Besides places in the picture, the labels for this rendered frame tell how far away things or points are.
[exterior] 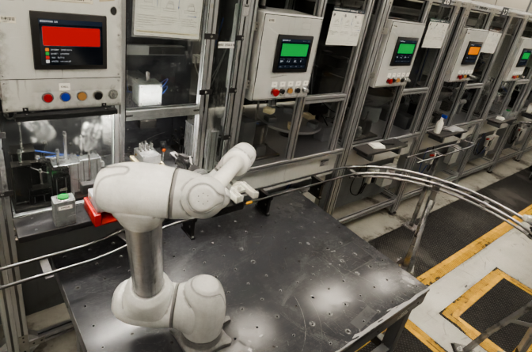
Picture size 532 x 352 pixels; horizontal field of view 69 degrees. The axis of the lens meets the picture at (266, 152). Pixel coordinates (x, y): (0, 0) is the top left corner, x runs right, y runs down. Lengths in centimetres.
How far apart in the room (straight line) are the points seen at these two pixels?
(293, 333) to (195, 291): 49
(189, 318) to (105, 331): 36
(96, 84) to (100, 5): 30
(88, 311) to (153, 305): 41
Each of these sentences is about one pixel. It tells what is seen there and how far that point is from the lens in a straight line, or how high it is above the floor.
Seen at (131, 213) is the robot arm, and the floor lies 139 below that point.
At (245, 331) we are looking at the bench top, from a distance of 169.
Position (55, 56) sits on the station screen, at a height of 158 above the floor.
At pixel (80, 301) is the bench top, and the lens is 180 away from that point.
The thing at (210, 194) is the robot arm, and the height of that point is 148.
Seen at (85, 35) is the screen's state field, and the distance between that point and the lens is 162.
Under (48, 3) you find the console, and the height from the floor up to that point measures 176.
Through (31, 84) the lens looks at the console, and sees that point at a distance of 165.
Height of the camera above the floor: 197
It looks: 25 degrees down
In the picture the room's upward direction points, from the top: 10 degrees clockwise
